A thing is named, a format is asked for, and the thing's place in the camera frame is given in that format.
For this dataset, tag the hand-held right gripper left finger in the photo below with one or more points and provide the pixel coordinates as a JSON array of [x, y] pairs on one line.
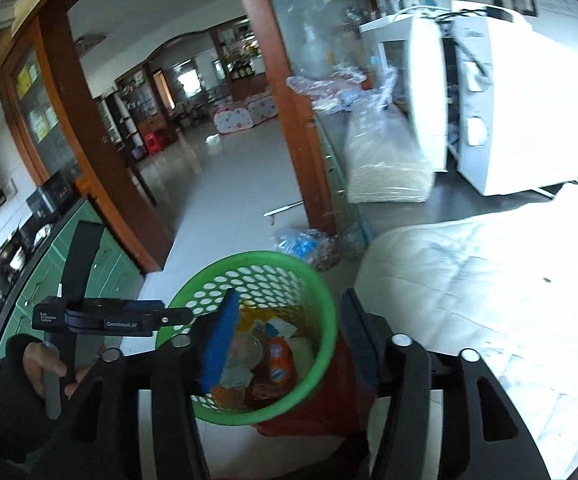
[[219, 340]]

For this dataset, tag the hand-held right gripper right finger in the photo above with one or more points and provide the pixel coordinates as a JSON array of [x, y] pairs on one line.
[[364, 345]]

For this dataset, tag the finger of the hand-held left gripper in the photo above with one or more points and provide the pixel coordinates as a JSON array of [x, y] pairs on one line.
[[179, 316]]

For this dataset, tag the green plastic mesh basket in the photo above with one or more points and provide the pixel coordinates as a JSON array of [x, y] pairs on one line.
[[204, 270]]

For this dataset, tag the person's left hand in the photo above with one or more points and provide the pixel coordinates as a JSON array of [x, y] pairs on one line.
[[39, 365]]

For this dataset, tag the green base cabinet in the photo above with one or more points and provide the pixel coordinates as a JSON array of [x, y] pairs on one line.
[[114, 270]]

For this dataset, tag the red plastic bag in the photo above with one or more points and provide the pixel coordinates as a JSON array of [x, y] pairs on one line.
[[319, 405]]

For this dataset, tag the crumpled clear plastic bag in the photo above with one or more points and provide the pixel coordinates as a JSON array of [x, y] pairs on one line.
[[304, 247]]

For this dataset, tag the black countertop appliance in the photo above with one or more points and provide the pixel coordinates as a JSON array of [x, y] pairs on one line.
[[54, 195]]

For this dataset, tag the white quilted mat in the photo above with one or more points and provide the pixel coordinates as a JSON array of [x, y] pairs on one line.
[[494, 285]]

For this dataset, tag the metal rod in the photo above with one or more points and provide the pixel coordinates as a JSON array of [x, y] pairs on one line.
[[284, 208]]

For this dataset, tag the green counter drawers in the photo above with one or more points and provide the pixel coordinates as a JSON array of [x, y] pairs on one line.
[[334, 175]]

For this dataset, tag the red plastic stool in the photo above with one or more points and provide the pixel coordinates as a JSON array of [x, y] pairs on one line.
[[152, 142]]

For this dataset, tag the clear bag of rice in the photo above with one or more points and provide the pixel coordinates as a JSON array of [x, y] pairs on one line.
[[384, 170]]

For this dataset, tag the wooden glazed door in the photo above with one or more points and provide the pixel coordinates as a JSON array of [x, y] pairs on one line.
[[84, 135]]

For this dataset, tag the polka dot storage box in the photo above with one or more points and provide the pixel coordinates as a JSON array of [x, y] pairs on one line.
[[233, 121], [261, 107]]

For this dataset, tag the loose clear plastic wrap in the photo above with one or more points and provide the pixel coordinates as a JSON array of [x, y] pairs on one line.
[[339, 87]]

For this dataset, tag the white countertop cabinet appliance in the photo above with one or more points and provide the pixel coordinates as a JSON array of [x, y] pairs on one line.
[[419, 85]]

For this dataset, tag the wooden display cabinet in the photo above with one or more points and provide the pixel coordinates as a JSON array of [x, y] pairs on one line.
[[239, 55]]

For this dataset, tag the white microwave oven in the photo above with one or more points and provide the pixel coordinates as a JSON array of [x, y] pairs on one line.
[[519, 110]]

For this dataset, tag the clear plastic bottle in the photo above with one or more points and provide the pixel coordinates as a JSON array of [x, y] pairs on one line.
[[315, 52]]

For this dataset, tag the wooden door frame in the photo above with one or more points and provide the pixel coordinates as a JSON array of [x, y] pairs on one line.
[[289, 110]]

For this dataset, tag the black wall socket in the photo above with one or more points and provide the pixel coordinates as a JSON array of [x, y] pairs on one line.
[[523, 0]]

